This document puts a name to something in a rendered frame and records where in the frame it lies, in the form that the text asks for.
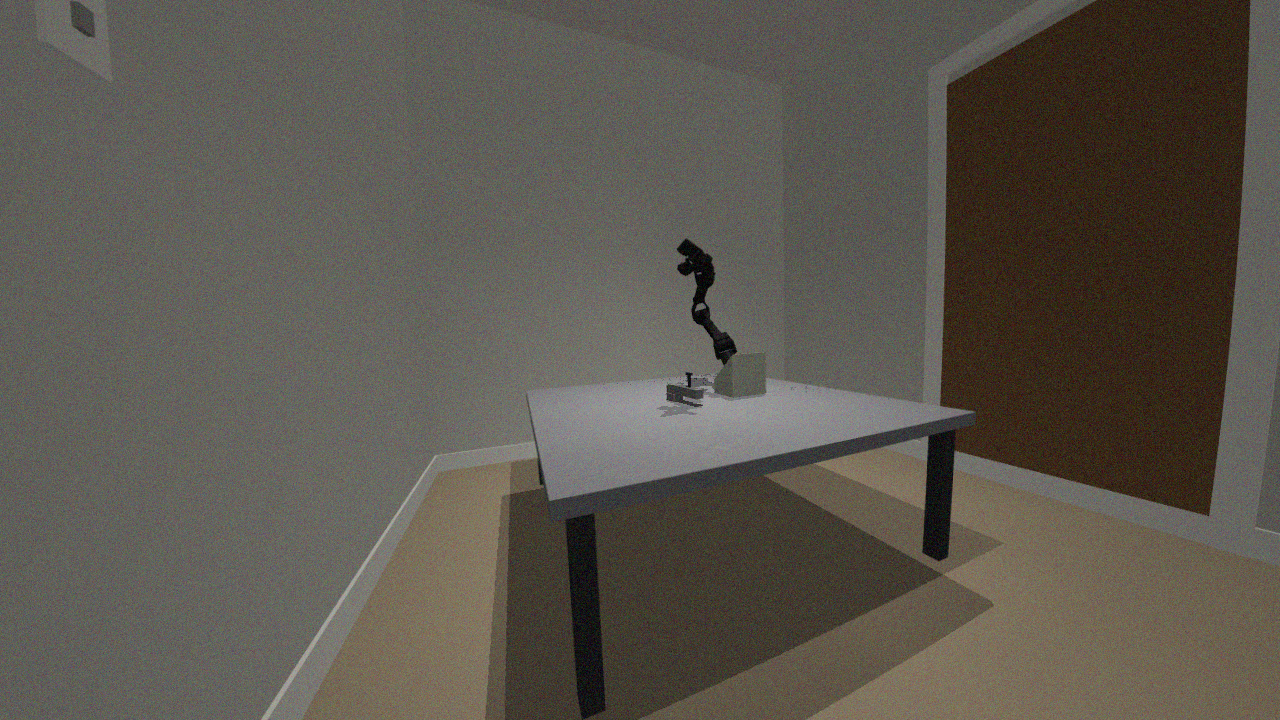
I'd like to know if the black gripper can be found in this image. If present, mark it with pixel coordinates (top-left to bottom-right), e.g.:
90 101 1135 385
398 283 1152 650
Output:
677 240 713 270

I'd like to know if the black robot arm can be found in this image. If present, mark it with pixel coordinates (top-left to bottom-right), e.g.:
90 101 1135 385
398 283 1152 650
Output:
677 258 737 364

